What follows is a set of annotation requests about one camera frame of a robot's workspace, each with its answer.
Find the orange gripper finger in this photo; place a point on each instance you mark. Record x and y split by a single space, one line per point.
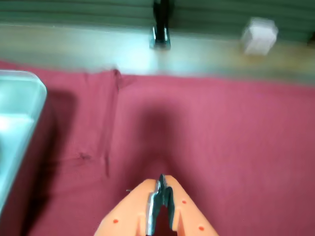
128 211
189 211

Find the dark red cloth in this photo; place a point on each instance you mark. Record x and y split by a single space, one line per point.
221 135

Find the white translucent box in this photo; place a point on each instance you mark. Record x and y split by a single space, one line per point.
259 37

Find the black clamp stand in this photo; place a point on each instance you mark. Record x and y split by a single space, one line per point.
160 29

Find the rectangular metal tray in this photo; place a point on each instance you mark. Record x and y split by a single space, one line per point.
14 118

